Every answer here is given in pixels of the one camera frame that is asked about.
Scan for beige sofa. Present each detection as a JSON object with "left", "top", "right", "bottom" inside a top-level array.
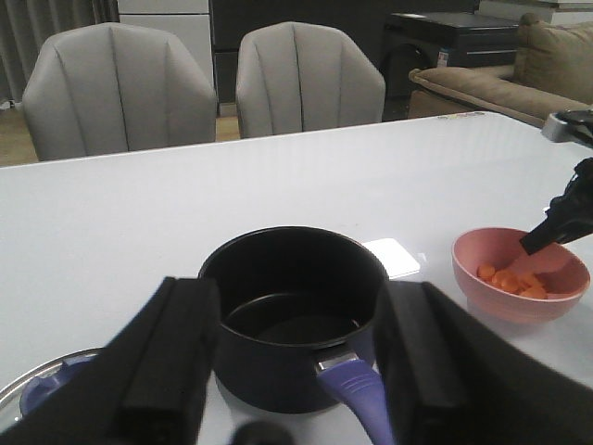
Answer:
[{"left": 408, "top": 13, "right": 592, "bottom": 128}]

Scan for dark kitchen counter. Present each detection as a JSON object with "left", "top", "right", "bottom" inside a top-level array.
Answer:
[{"left": 208, "top": 0, "right": 481, "bottom": 103}]

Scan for orange ham slices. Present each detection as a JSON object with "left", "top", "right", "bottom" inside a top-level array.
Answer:
[{"left": 476, "top": 263, "right": 548, "bottom": 299}]

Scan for left grey chair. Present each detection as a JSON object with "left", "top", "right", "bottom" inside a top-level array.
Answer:
[{"left": 22, "top": 22, "right": 217, "bottom": 161}]

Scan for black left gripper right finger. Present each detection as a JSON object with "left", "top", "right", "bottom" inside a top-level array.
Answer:
[{"left": 374, "top": 281, "right": 592, "bottom": 444}]

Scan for black appliance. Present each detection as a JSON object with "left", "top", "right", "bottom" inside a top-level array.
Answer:
[{"left": 380, "top": 12, "right": 518, "bottom": 99}]

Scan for pink bowl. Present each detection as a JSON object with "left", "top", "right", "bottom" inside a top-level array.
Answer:
[{"left": 452, "top": 227, "right": 591, "bottom": 324}]

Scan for glass pot lid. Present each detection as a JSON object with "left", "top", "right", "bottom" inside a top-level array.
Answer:
[{"left": 1, "top": 348, "right": 103, "bottom": 431}]

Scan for right grey chair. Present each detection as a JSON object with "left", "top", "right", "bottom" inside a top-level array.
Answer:
[{"left": 235, "top": 21, "right": 385, "bottom": 138}]

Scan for dark blue pot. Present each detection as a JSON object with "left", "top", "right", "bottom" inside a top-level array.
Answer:
[{"left": 199, "top": 226, "right": 395, "bottom": 444}]

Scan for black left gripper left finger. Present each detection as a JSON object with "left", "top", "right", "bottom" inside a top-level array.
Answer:
[{"left": 1, "top": 277, "right": 220, "bottom": 444}]

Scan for grey chair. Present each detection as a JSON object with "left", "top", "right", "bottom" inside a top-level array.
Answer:
[
  {"left": 22, "top": 22, "right": 217, "bottom": 161},
  {"left": 235, "top": 21, "right": 385, "bottom": 138}
]

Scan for grey curtain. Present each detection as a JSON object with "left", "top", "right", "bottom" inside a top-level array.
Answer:
[{"left": 1, "top": 0, "right": 119, "bottom": 104}]

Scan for white refrigerator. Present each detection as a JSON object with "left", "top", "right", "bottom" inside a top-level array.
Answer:
[{"left": 117, "top": 0, "right": 215, "bottom": 84}]

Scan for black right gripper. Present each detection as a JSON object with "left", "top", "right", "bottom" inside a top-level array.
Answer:
[{"left": 519, "top": 158, "right": 592, "bottom": 255}]

